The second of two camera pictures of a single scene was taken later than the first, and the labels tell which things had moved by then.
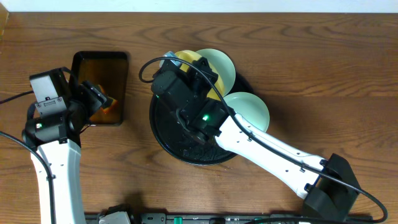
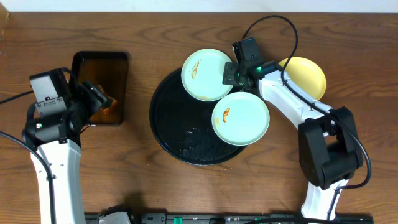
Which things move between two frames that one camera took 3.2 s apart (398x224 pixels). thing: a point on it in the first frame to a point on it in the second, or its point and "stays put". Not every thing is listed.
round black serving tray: [181, 144] stays put
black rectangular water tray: [110, 70] stays put
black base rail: [227, 218] stays put
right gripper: [199, 73] to [229, 73]
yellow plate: [186, 57] to [306, 76]
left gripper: [92, 95] stays put
